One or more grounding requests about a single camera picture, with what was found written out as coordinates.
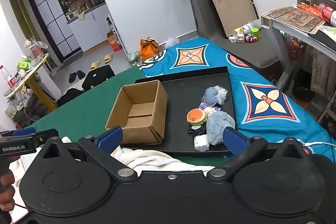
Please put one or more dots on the orange cardboard box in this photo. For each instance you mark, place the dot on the orange cardboard box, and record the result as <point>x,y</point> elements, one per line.
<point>114,44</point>

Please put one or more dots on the black stool white dots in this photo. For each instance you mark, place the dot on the black stool white dots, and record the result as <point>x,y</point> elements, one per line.
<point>99,75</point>

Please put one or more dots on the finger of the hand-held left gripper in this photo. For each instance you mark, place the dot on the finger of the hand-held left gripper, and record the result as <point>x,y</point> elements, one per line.
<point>47,134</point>
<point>23,131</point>

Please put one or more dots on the black framed glass door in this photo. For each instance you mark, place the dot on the black framed glass door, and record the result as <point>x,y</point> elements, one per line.
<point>52,19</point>

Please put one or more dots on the red pink figurine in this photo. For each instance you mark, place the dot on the red pink figurine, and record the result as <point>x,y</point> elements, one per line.
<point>252,38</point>

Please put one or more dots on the white jar yellow label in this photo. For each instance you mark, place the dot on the white jar yellow label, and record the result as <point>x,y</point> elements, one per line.
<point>242,29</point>

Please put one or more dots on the fluffy blue plush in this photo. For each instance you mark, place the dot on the fluffy blue plush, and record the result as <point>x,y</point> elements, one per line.
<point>216,124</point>

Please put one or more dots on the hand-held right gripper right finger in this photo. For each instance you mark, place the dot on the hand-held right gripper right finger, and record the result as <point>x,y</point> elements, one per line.
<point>235,140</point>

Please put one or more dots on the large brown board black frame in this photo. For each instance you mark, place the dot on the large brown board black frame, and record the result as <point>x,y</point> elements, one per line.
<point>231,1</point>

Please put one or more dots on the green cup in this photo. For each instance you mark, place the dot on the green cup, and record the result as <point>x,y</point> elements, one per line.
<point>255,31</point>

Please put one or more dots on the white charger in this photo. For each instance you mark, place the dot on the white charger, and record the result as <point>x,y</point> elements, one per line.
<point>232,39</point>

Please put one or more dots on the clear glass jar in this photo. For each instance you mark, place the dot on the clear glass jar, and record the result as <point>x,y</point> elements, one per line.
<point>34,49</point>

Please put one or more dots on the pink white packet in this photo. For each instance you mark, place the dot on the pink white packet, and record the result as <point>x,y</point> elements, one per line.
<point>210,110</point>

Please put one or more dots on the black tray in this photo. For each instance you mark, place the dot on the black tray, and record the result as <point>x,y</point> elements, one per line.
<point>183,82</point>

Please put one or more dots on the patterned brown board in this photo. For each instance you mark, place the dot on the patterned brown board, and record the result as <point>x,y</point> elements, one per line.
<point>296,18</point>

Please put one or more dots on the yellow slipper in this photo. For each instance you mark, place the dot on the yellow slipper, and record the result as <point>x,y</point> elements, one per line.
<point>95,65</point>
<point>108,58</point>

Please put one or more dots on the blue knitted toy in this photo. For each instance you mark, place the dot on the blue knitted toy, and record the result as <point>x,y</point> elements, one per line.
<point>210,95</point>

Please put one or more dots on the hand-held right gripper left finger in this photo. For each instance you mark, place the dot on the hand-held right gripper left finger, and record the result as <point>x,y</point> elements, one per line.
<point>110,137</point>

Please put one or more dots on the green box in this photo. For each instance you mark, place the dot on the green box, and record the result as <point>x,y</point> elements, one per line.
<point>23,65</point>

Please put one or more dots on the red paper rolls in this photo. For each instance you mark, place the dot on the red paper rolls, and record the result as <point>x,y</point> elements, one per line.
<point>326,12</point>

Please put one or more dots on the orange gift bag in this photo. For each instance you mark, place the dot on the orange gift bag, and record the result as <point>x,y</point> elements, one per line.
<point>149,49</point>

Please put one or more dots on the black lace trimmed pad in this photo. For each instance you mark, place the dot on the black lace trimmed pad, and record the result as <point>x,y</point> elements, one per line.
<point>195,130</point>

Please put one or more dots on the yellow legged table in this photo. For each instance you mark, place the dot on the yellow legged table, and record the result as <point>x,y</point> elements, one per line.
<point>39,90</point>

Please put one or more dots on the white cloth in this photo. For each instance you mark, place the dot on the white cloth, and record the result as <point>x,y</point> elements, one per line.
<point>147,158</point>

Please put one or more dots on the grey desk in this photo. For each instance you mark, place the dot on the grey desk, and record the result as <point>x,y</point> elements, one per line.
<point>291,29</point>

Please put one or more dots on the white plastic bag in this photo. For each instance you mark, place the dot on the white plastic bag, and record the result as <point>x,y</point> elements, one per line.
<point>171,43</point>

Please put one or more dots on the person's left hand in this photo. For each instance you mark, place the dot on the person's left hand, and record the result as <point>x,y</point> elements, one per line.
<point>5,190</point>

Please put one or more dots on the white narrow rack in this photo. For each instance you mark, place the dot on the white narrow rack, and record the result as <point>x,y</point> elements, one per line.
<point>116,35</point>

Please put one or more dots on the black clothes pile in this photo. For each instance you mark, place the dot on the black clothes pile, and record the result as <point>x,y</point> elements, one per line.
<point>69,96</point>

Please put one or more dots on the burger plush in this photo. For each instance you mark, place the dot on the burger plush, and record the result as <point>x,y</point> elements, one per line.
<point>196,116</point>

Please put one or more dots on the brown cardboard box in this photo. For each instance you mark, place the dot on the brown cardboard box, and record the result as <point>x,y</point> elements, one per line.
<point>157,111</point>

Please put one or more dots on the grey bench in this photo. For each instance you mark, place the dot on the grey bench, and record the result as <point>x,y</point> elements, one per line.
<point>257,53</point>

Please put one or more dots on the white kitchen cabinet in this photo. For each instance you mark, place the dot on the white kitchen cabinet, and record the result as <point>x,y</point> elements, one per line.
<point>92,27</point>

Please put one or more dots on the clear plastic bag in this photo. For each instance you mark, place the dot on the clear plastic bag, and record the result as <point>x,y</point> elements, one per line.
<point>134,57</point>

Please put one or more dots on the bottle red label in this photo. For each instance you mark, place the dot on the bottle red label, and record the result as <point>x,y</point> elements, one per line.
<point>9,78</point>

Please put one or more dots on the blue patterned blanket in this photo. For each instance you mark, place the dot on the blue patterned blanket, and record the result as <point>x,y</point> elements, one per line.
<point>262,71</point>

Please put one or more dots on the purple tissue packet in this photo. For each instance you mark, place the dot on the purple tissue packet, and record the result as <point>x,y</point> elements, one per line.
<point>202,105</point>

